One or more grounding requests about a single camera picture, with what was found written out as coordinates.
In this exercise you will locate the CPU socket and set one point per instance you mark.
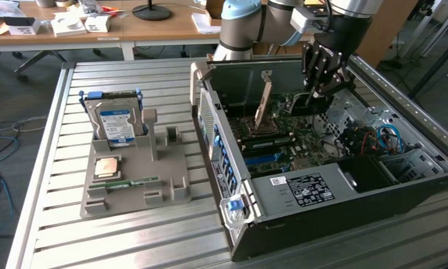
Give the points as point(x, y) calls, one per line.
point(272, 129)

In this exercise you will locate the white box with tape roll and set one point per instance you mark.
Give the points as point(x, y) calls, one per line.
point(68, 26)

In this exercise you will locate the perforated metal drive cage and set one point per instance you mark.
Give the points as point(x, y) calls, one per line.
point(342, 112)

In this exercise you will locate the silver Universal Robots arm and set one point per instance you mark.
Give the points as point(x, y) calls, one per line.
point(238, 25)

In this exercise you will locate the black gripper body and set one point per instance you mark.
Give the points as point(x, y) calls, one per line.
point(342, 33)

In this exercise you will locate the light grey card retainer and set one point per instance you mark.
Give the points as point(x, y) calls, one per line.
point(196, 84)

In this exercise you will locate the open cardboard box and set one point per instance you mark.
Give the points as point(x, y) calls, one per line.
point(212, 8)

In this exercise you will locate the stack of white papers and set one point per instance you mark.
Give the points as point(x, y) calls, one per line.
point(202, 25)

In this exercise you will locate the grey disk bay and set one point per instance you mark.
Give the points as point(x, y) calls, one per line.
point(413, 165)

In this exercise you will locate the small white printed box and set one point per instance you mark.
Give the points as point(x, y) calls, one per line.
point(96, 24)

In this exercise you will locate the hard disk in blue carrier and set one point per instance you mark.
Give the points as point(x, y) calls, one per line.
point(113, 123)

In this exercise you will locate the grey parts rack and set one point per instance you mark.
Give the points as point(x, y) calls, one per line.
point(133, 168)

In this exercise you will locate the open black PC case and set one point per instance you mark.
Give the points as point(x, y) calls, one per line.
point(320, 232)

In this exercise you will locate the wooden desk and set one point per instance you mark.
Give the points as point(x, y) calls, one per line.
point(40, 39)

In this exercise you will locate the graphics card with metal bracket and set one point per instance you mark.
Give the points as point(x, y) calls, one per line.
point(262, 98)

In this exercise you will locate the blue expansion slot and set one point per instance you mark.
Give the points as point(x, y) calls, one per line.
point(262, 160)

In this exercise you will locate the blue release latch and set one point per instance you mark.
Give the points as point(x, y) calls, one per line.
point(234, 204)

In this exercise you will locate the wooden cabinet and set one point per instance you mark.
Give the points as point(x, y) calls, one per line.
point(392, 28)

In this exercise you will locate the installed dark RAM stick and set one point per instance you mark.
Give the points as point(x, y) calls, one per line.
point(268, 141)

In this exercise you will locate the grey power supply unit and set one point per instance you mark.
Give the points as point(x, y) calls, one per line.
point(276, 196)

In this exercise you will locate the black round lamp base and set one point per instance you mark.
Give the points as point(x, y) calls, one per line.
point(150, 12)

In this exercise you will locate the green motherboard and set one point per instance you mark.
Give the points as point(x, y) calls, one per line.
point(301, 151)

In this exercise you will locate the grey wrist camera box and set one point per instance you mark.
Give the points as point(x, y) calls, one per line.
point(301, 21)

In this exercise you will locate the green RAM stick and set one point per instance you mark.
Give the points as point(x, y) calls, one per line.
point(133, 182)

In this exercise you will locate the black chair base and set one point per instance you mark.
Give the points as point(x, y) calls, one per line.
point(40, 60)

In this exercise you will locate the silver CPU chip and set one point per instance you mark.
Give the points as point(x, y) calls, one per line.
point(105, 167)

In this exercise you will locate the white box with black lid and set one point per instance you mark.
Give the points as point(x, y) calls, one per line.
point(24, 28)

